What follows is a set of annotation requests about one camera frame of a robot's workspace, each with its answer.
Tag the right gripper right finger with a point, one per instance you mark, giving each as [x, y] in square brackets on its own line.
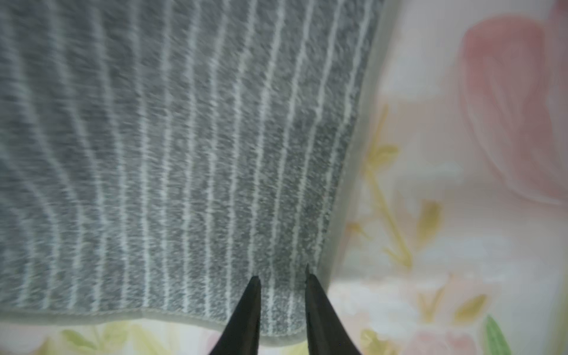
[326, 334]

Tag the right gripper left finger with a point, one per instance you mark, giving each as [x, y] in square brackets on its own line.
[242, 333]

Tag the grey striped dishcloth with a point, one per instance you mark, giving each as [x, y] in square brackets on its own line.
[155, 155]

